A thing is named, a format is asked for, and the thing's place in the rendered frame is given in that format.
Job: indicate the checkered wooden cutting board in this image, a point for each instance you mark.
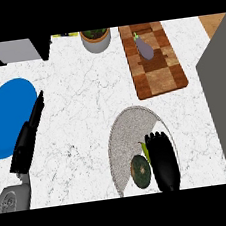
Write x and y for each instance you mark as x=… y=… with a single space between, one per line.
x=154 y=64

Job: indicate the purple eggplant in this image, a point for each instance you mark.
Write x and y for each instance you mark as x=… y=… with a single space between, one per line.
x=144 y=48

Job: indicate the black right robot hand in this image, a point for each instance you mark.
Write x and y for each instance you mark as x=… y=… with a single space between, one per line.
x=163 y=160

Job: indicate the yellow-green flat item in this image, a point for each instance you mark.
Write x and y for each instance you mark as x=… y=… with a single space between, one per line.
x=65 y=35

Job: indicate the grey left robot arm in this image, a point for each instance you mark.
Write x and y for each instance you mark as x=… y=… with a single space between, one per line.
x=13 y=197

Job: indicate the grey pot with plant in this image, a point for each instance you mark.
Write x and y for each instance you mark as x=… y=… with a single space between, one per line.
x=96 y=41

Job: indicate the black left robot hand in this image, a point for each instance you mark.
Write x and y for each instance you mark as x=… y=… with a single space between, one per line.
x=25 y=143

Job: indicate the dark green round fruit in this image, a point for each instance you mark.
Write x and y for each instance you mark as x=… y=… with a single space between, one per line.
x=140 y=171

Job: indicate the large grey block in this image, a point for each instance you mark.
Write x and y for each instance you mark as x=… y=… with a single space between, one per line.
x=223 y=104

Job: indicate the blue oval placemat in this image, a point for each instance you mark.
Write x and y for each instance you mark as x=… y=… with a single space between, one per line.
x=8 y=117

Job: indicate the grey and black appliance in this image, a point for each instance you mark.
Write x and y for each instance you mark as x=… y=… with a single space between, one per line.
x=19 y=50

